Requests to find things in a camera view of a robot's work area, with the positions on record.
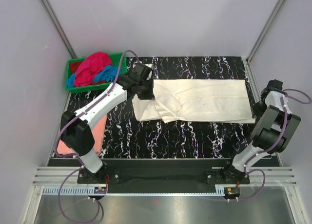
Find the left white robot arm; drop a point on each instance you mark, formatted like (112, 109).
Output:
(76, 127)

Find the magenta pink t shirt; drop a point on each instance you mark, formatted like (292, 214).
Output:
(90, 67)

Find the green plastic bin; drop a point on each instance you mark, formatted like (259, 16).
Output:
(116, 59)

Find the blue t shirt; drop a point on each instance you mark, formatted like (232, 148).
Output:
(106, 75)

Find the dark red t shirt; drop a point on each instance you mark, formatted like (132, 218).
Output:
(74, 66)

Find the cream white t shirt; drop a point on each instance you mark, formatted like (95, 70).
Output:
(196, 100)

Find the folded pink t shirt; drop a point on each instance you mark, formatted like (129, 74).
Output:
(98, 134)

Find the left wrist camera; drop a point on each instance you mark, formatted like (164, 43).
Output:
(142, 72)

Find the aluminium frame post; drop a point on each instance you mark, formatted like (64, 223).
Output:
(273, 15)
(57, 25)

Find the left aluminium frame post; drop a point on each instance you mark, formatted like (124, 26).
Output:
(57, 25)

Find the grey slotted cable duct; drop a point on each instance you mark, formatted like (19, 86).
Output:
(95, 191)

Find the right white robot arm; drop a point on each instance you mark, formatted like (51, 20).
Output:
(276, 125)

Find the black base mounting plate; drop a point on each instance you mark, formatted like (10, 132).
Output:
(164, 176)

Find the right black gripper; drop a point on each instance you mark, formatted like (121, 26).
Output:
(256, 113)

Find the right aluminium frame post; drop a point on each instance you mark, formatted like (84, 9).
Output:
(273, 15)

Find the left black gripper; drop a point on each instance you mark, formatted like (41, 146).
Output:
(150, 95)

